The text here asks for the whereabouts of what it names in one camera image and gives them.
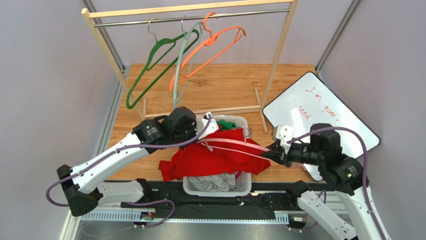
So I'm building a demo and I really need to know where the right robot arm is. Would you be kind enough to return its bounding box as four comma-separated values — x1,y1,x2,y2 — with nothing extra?
261,123,391,240

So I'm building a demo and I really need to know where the white plastic laundry basket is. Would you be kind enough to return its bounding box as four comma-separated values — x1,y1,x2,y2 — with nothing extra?
182,115,252,198

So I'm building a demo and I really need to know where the pink hanger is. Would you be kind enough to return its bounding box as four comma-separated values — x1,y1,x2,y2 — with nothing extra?
196,125,309,172

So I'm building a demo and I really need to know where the grey garment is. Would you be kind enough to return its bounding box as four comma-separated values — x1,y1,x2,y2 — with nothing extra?
188,173,237,193

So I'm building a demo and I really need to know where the green garment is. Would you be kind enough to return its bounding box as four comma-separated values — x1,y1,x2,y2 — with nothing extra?
216,119,237,131

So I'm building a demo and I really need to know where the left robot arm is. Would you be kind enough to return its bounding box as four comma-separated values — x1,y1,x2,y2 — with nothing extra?
46,106,212,217

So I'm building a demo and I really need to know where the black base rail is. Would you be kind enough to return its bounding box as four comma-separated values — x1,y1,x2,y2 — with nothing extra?
134,178,306,225

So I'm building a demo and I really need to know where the white whiteboard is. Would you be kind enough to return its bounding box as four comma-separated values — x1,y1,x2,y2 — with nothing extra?
262,71,381,183

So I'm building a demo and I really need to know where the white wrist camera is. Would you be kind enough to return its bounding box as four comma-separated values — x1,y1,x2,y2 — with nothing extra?
195,112,219,140
272,125,294,154

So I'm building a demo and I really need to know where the magenta garment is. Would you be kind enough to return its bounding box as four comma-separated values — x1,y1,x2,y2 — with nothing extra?
235,171,242,179

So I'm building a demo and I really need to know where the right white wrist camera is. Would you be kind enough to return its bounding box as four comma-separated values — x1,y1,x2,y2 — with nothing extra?
272,125,294,154

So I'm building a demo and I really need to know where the red t shirt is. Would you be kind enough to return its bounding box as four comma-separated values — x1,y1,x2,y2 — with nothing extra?
158,128,271,182

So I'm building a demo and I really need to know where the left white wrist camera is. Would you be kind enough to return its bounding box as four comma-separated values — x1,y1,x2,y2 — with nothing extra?
195,112,219,140

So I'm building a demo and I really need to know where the wooden clothes rack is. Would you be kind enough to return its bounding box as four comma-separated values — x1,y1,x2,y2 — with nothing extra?
81,0,298,133

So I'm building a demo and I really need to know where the orange hanger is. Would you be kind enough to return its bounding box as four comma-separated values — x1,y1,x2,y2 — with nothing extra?
168,12,247,92

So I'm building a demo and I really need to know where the mint green hanger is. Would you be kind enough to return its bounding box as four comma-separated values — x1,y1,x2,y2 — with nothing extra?
171,21,203,109

